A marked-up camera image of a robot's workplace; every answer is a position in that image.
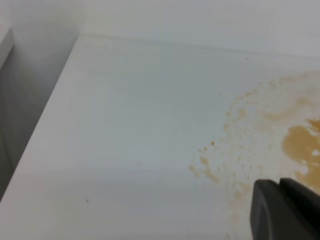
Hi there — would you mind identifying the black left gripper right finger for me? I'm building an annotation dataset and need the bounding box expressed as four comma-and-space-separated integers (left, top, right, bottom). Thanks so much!
279, 178, 320, 208

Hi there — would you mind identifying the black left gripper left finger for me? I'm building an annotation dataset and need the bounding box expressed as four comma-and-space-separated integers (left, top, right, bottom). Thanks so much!
250, 179, 320, 240

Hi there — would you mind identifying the brown coffee puddle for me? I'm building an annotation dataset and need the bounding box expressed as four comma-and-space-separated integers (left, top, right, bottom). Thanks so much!
281, 119, 320, 193

